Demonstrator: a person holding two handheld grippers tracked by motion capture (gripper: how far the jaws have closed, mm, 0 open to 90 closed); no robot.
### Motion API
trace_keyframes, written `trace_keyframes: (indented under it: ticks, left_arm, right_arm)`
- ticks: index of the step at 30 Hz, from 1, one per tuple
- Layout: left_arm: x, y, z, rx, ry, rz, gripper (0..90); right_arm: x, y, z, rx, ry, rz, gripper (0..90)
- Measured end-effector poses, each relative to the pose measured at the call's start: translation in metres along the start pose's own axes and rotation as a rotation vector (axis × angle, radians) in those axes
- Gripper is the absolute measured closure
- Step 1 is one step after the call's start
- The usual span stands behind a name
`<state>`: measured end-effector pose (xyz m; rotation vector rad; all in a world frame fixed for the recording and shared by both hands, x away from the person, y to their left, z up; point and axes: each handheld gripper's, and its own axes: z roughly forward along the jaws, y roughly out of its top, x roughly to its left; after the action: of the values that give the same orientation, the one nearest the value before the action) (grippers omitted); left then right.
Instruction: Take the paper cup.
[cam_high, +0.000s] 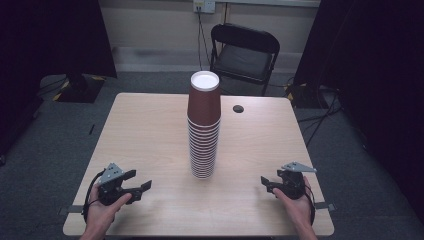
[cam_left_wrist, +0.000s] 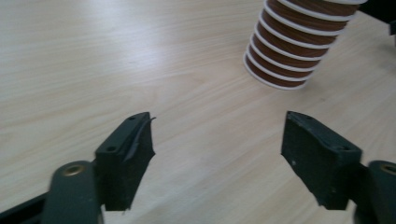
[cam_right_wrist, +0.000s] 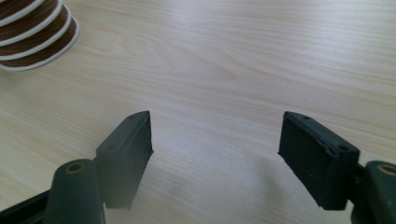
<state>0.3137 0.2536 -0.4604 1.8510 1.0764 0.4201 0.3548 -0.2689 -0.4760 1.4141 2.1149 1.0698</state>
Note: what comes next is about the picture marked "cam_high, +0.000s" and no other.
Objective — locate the person's right hand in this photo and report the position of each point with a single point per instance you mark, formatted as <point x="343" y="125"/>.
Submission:
<point x="300" y="211"/>

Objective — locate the stack of brown paper cups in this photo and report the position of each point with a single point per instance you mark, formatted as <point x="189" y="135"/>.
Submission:
<point x="203" y="133"/>

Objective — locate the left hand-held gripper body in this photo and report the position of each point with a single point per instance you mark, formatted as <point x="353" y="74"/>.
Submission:
<point x="111" y="175"/>

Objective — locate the white wall trunking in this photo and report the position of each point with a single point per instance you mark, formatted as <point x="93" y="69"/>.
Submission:
<point x="266" y="3"/>

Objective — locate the black curtain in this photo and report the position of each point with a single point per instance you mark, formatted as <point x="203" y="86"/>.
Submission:
<point x="50" y="40"/>
<point x="376" y="66"/>

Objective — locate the black pen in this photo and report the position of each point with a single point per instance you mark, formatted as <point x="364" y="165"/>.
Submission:
<point x="91" y="129"/>

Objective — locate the person's left hand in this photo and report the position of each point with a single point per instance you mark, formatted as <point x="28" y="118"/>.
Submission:
<point x="100" y="215"/>

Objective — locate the white wall socket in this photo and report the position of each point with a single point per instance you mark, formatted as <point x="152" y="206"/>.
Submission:
<point x="204" y="5"/>

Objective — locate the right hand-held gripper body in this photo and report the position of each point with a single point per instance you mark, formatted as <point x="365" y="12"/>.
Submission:
<point x="293" y="185"/>

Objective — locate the black folding chair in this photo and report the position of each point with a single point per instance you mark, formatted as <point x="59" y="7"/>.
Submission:
<point x="245" y="58"/>

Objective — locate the black stand base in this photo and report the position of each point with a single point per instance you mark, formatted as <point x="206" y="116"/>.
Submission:
<point x="301" y="96"/>
<point x="80" y="88"/>

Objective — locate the black table grommet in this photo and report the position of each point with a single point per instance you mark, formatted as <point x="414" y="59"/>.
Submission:
<point x="238" y="108"/>

